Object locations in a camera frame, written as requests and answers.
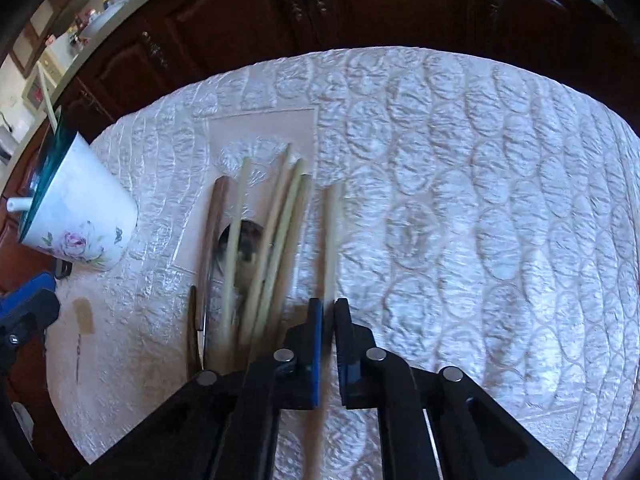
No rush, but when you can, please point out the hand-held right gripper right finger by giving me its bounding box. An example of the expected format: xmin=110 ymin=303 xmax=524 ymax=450
xmin=334 ymin=298 xmax=581 ymax=480

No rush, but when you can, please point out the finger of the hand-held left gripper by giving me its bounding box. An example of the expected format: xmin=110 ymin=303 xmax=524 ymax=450
xmin=0 ymin=272 xmax=62 ymax=361

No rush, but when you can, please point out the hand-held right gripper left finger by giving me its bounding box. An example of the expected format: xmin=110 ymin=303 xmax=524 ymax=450
xmin=70 ymin=298 xmax=323 ymax=480

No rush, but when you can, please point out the white floral cup teal inside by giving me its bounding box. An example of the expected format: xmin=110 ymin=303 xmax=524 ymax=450
xmin=17 ymin=107 xmax=139 ymax=272

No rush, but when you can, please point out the light wooden chopstick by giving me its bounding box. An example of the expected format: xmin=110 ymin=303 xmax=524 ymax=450
xmin=220 ymin=156 xmax=252 ymax=356
xmin=37 ymin=64 xmax=60 ymax=128
xmin=320 ymin=182 xmax=346 ymax=321
xmin=250 ymin=158 xmax=307 ymax=348
xmin=239 ymin=143 xmax=293 ymax=348

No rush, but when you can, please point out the metal spoon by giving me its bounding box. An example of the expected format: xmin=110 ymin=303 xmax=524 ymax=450
xmin=212 ymin=219 xmax=268 ymax=311

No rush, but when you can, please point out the knife with brown wooden handle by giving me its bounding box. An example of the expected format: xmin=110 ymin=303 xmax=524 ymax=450
xmin=186 ymin=176 xmax=231 ymax=378

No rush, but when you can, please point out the white quilted tablecloth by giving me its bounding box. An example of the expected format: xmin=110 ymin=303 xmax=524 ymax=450
xmin=45 ymin=47 xmax=640 ymax=480

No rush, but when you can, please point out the grey stone countertop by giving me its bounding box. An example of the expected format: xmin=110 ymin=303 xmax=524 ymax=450
xmin=0 ymin=0 xmax=176 ymax=186

